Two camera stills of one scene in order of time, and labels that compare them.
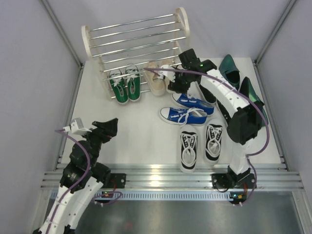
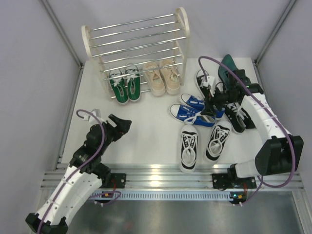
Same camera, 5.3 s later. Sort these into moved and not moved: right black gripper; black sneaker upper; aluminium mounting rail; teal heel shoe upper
Moved: right black gripper
Not moved: aluminium mounting rail; black sneaker upper; teal heel shoe upper
